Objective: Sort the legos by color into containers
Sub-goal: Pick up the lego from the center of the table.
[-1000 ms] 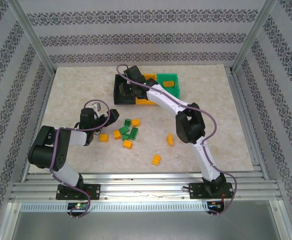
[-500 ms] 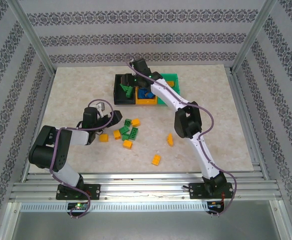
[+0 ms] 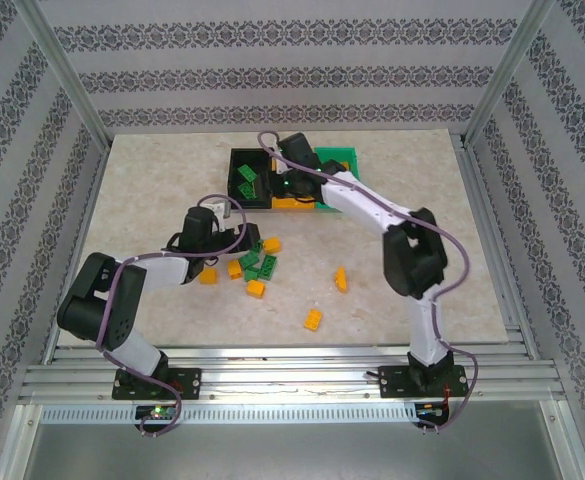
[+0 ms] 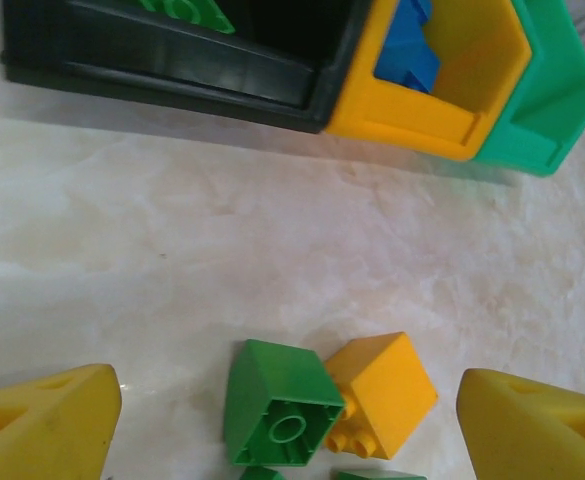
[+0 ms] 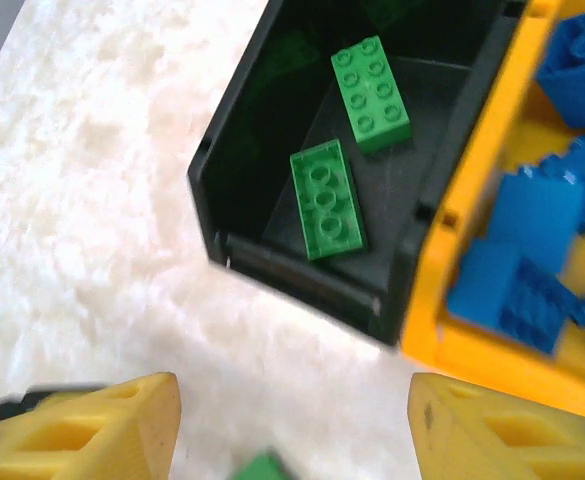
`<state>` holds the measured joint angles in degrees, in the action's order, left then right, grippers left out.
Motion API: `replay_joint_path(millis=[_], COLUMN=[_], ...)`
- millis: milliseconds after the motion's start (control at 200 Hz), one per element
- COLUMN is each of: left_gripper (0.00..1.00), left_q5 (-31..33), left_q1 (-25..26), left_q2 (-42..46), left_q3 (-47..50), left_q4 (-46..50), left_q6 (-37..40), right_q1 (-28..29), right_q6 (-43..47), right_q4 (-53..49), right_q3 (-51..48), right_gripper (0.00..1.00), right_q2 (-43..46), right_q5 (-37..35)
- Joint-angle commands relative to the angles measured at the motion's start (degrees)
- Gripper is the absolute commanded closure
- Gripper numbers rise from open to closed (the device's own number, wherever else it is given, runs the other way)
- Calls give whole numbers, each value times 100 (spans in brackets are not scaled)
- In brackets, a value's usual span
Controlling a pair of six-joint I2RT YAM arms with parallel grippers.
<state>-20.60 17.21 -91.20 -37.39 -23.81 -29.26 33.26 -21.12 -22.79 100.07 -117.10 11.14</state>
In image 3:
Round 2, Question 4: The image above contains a yellow plastic bin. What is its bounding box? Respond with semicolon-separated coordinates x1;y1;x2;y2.
269;149;318;211

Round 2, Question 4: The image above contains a black plastic bin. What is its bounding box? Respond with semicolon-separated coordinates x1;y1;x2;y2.
225;147;276;210

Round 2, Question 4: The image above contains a green plastic bin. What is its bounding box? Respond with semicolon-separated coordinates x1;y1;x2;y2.
314;144;362;215

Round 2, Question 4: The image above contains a grey metal shelf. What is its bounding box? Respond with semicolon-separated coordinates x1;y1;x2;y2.
1;404;585;480

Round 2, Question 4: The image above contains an aluminium side rail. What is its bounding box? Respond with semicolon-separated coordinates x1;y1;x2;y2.
41;142;118;366
454;134;543;361

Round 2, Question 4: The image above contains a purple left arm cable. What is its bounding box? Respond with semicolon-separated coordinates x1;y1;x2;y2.
95;193;248;440

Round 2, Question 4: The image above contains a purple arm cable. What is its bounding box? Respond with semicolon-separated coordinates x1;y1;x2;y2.
95;193;248;440
256;130;479;436

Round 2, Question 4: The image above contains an aluminium mounting rail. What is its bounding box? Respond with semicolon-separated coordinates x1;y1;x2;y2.
19;344;566;406

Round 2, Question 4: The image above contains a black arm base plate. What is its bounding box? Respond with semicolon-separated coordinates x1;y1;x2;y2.
111;367;203;401
377;364;469;400

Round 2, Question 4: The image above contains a slotted grey cable duct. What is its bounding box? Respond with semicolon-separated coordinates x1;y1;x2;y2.
39;403;418;424

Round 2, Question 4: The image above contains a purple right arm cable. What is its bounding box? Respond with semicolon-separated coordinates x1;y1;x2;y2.
256;130;479;436

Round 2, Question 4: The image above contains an aluminium frame post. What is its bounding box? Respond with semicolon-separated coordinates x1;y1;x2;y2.
461;0;571;149
14;0;113;149

